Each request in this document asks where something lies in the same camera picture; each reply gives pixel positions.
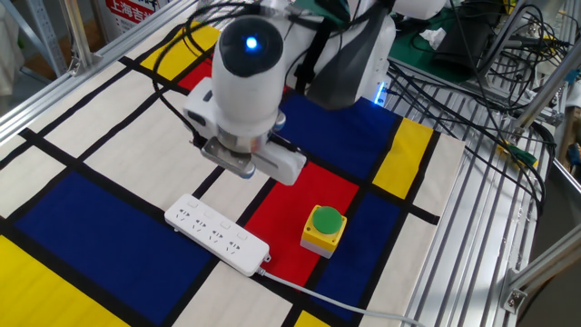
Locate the aluminium beam with bracket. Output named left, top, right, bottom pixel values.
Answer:
left=500, top=222, right=581, bottom=315

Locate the aluminium upright post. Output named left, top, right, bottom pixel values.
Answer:
left=58, top=0, right=94, bottom=76

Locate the yellow box green push button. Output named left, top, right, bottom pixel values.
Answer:
left=300, top=204, right=349, bottom=260

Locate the green mat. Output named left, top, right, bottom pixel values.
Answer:
left=290, top=0, right=485, bottom=84

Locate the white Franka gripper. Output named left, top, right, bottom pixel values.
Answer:
left=182, top=76, right=308, bottom=186

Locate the grey perforated steel upright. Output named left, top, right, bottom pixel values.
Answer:
left=25, top=0, right=69, bottom=78

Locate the thick aluminium slanted post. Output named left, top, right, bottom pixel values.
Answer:
left=511, top=47, right=581, bottom=134

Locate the thick black cable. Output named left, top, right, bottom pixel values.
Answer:
left=388, top=61, right=558, bottom=218

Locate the red white Chinese sign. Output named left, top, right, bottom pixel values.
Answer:
left=97, top=0, right=182, bottom=37

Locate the black bag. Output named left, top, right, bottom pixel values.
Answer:
left=429, top=4, right=498, bottom=70

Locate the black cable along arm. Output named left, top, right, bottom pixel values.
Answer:
left=151, top=1, right=264, bottom=149

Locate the aluminium table edge rail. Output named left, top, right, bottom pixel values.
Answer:
left=0, top=0, right=241, bottom=146

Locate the white cloth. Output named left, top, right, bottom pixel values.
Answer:
left=0, top=0, right=25, bottom=97

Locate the silver gripper-mounted camera box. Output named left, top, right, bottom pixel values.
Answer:
left=201, top=135, right=258, bottom=180

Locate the thin aluminium slanted post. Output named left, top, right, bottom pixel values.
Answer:
left=474, top=0, right=535, bottom=81

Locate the white power strip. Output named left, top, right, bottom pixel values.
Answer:
left=163, top=193, right=272, bottom=277

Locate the grey power strip cable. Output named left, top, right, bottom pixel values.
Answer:
left=256, top=267, right=426, bottom=327

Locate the Mondrian colour block tablecloth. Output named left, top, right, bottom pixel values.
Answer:
left=0, top=20, right=467, bottom=327

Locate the crumpled white paper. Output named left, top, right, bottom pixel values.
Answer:
left=418, top=26, right=449, bottom=51

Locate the green yellow tool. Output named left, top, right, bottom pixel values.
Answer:
left=496, top=139, right=540, bottom=169

